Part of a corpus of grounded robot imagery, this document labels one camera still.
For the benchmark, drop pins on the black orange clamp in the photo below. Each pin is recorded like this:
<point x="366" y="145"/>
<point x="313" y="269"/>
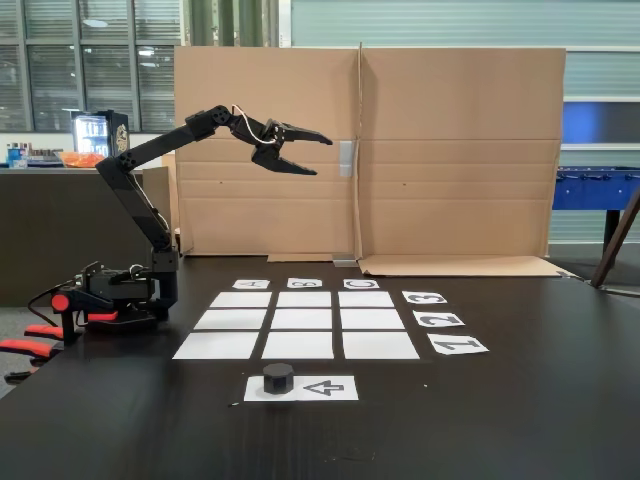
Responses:
<point x="67" y="310"/>
<point x="25" y="347"/>

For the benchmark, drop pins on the black mini fridge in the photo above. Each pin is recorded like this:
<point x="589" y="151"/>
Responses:
<point x="117" y="137"/>

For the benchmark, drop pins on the grey tape strip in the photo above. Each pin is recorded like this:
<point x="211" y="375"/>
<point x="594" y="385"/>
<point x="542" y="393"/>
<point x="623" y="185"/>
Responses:
<point x="346" y="159"/>

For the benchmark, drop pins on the bottles on counter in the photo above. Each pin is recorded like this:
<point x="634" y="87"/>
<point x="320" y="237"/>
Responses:
<point x="17" y="156"/>

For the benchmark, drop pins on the orange snack bag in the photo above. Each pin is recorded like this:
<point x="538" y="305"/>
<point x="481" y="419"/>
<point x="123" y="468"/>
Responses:
<point x="82" y="160"/>

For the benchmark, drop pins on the white arrow paper sheet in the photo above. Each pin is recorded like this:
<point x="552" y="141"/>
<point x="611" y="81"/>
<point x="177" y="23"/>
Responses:
<point x="325" y="388"/>

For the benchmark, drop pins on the white paper grid square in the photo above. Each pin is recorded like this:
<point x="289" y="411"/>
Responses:
<point x="241" y="299"/>
<point x="216" y="345"/>
<point x="231" y="319"/>
<point x="304" y="299"/>
<point x="298" y="345"/>
<point x="302" y="319"/>
<point x="366" y="299"/>
<point x="372" y="319"/>
<point x="381" y="345"/>

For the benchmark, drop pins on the dark brown counter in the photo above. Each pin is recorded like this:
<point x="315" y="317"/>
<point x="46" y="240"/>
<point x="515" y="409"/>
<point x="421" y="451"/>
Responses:
<point x="50" y="235"/>

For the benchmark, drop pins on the paper sheet number 1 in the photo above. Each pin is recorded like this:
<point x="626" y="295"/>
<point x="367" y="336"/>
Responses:
<point x="458" y="345"/>

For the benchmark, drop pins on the paper sheet letter A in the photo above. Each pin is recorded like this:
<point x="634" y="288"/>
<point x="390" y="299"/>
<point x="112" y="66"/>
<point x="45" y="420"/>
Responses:
<point x="251" y="284"/>

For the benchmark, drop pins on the paper sheet letter C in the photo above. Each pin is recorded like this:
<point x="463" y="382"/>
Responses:
<point x="361" y="284"/>

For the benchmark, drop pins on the blue foosball table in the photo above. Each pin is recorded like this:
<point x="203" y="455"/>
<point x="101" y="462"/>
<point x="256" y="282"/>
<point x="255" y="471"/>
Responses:
<point x="590" y="192"/>

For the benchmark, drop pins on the black octagonal token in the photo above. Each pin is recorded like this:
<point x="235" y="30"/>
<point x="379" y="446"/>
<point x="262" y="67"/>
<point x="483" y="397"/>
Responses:
<point x="277" y="380"/>

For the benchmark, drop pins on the paper sheet number 3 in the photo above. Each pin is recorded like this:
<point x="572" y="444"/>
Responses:
<point x="424" y="298"/>

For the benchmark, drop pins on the brown wooden easel leg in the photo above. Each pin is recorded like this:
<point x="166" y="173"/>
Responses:
<point x="617" y="240"/>

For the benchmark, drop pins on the grey tape base piece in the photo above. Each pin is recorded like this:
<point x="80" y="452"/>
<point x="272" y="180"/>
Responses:
<point x="344" y="261"/>

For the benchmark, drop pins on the brown cardboard panel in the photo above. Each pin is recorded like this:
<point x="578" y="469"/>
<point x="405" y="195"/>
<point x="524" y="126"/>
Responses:
<point x="270" y="215"/>
<point x="450" y="150"/>

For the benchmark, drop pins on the paper sheet letter B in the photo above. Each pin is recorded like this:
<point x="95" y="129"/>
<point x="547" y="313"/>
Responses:
<point x="305" y="283"/>

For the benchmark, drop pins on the paper sheet number 2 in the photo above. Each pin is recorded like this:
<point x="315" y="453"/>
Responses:
<point x="438" y="319"/>

